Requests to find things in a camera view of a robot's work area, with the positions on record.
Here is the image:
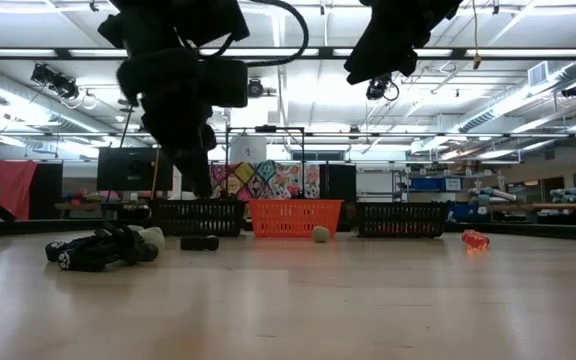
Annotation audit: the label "wooden bench top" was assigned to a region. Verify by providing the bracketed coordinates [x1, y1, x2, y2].
[487, 201, 576, 212]

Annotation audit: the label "black light-strip rail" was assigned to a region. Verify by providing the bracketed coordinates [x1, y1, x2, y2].
[0, 46, 576, 61]

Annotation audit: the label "black aluminium table frame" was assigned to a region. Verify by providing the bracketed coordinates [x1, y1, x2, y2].
[0, 217, 576, 243]

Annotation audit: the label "translucent orange pumpkin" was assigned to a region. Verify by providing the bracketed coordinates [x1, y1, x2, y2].
[461, 229, 492, 251]

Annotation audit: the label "red hanging cloth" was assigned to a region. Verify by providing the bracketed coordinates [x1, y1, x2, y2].
[0, 159, 39, 222]

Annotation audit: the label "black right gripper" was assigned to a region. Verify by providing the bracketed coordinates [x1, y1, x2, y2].
[345, 0, 439, 85]

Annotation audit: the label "black plastic basket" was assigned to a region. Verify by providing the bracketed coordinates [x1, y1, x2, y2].
[150, 198, 247, 238]
[355, 200, 451, 239]

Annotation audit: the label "orange plastic basket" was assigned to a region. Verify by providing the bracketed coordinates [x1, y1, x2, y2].
[247, 198, 344, 239]

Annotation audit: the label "cluttered side table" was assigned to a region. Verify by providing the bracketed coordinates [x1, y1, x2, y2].
[53, 188, 152, 222]

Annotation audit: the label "white air vent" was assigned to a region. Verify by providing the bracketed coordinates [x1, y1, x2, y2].
[527, 60, 551, 88]

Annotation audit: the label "black ceiling camera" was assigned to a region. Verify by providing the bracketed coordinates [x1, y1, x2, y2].
[365, 72, 400, 102]

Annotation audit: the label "black monitor screen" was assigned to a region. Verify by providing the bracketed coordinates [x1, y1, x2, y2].
[96, 146, 175, 193]

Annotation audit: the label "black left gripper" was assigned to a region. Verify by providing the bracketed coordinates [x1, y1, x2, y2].
[116, 47, 218, 199]

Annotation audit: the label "white paper sign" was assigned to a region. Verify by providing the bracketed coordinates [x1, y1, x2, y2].
[229, 135, 268, 164]

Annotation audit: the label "blue storage bins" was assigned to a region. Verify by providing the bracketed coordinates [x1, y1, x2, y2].
[409, 176, 465, 193]

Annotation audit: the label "thin black horizontal rail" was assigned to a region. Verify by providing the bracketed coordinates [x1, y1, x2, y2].
[0, 130, 576, 139]

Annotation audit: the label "blue storage tub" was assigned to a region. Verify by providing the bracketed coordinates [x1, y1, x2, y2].
[450, 202, 480, 224]

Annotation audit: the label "round black ceiling spotlight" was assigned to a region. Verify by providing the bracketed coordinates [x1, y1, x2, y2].
[245, 77, 266, 100]

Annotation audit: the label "black partition panel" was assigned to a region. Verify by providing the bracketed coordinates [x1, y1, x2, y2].
[28, 160, 65, 221]
[318, 163, 358, 203]

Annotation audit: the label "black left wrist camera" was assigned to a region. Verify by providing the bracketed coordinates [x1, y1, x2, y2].
[202, 58, 249, 109]

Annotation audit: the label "yellow rope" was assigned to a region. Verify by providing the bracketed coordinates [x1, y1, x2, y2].
[150, 147, 162, 201]

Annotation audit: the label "yellow hanging cord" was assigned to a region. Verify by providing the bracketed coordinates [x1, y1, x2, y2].
[470, 0, 484, 71]

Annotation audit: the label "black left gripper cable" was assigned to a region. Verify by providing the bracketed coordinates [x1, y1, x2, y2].
[217, 0, 311, 69]

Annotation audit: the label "thin black metal stand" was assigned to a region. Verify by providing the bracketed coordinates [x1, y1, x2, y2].
[224, 124, 307, 201]

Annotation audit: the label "colourful patchwork quilt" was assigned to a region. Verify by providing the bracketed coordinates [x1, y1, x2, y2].
[209, 160, 321, 202]

